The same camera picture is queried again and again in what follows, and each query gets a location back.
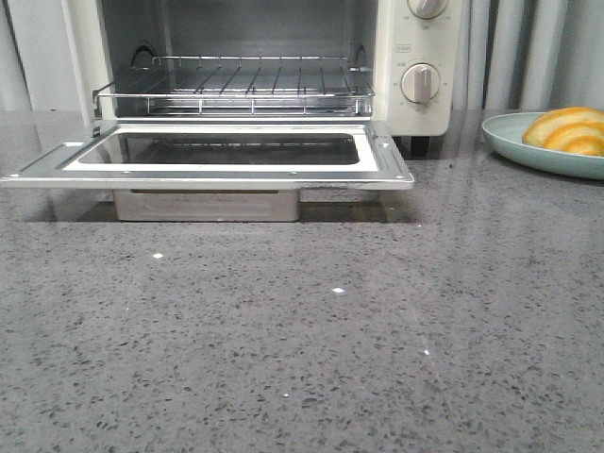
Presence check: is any oven glass door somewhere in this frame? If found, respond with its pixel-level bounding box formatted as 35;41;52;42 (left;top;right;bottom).
0;120;415;223

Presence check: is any croissant bread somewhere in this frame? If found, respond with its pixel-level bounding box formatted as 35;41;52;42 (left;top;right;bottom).
522;107;603;157

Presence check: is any lower oven control knob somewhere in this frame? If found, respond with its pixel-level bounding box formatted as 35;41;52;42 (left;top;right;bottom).
400;63;441;105

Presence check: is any oven control knob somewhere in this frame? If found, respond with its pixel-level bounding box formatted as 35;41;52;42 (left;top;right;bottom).
400;63;441;105
408;0;448;20

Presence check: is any cream Toshiba toaster oven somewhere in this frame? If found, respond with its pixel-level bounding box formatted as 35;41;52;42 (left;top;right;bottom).
62;1;462;155

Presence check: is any upper oven control knob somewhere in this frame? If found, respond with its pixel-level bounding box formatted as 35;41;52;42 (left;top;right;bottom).
408;0;448;20

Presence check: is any light green plate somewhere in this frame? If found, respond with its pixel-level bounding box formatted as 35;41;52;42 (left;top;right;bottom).
481;112;603;181

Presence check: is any wire oven rack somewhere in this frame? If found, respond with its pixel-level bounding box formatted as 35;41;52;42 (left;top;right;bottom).
92;56;374;118

